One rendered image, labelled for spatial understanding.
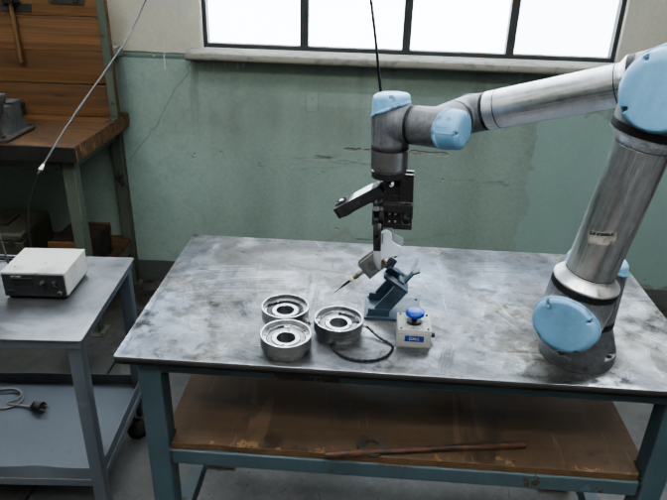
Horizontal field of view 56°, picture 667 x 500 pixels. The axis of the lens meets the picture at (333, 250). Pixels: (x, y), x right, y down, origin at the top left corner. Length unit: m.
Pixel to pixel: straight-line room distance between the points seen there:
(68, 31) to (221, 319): 1.80
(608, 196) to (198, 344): 0.83
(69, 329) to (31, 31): 1.62
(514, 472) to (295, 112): 1.87
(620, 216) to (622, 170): 0.08
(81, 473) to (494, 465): 1.11
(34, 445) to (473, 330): 1.33
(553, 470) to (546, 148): 1.75
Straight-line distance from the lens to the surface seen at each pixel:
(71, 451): 2.06
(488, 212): 3.01
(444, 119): 1.17
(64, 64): 2.98
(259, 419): 1.54
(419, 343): 1.33
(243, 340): 1.35
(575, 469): 1.53
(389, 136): 1.23
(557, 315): 1.16
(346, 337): 1.31
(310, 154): 2.89
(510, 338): 1.42
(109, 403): 2.20
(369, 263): 1.34
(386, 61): 2.70
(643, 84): 1.02
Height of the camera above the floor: 1.55
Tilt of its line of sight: 26 degrees down
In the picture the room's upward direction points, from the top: 2 degrees clockwise
